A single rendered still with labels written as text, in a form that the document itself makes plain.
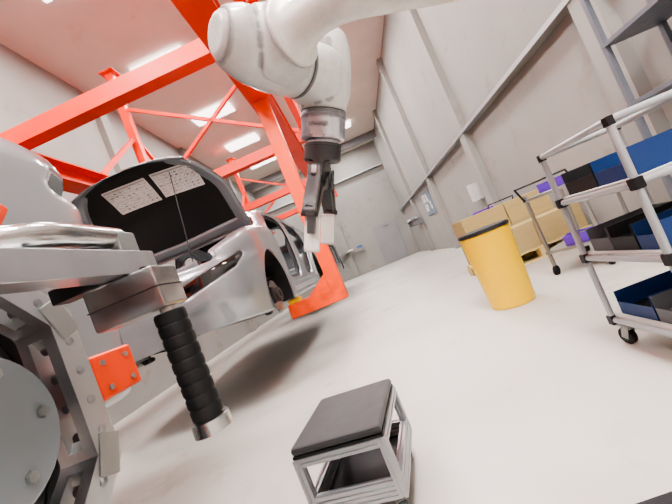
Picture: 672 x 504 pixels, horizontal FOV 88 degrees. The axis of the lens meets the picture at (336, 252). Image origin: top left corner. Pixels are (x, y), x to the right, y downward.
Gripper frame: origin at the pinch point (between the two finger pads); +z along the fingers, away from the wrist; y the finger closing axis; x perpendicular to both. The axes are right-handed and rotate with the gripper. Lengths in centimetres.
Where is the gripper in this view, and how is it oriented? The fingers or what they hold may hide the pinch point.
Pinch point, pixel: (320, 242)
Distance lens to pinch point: 73.2
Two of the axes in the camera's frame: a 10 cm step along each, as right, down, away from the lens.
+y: -1.9, 1.3, -9.7
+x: 9.8, 0.6, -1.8
